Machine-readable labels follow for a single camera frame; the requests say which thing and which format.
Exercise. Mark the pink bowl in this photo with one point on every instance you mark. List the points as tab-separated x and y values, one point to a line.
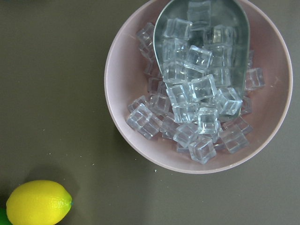
141	109

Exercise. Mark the steel ice scoop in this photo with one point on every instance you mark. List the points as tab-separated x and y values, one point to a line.
201	47

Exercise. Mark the yellow lemon lower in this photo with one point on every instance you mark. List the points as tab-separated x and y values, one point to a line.
38	202

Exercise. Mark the green lime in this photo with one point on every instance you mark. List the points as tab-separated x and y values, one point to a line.
3	217

